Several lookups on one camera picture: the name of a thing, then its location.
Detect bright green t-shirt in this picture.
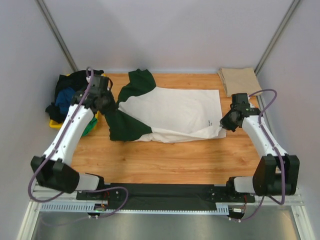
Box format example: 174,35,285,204
81,116,98,137

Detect yellow plastic bin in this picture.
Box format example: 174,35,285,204
48,72,107,131

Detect folded beige t-shirt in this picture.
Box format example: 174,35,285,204
217,67,262,97

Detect green and white raglan t-shirt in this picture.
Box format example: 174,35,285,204
104,69,227,143

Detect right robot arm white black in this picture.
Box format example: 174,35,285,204
220,93,300,202

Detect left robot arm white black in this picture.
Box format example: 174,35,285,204
30,75,116,201

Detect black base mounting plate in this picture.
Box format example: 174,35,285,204
76,182,256,211

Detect black t-shirt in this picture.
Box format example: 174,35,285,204
45,70,110,124

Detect slotted cable duct rail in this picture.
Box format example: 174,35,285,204
39,201,230,215

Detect blue t-shirt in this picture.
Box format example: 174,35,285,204
54,87,76,114

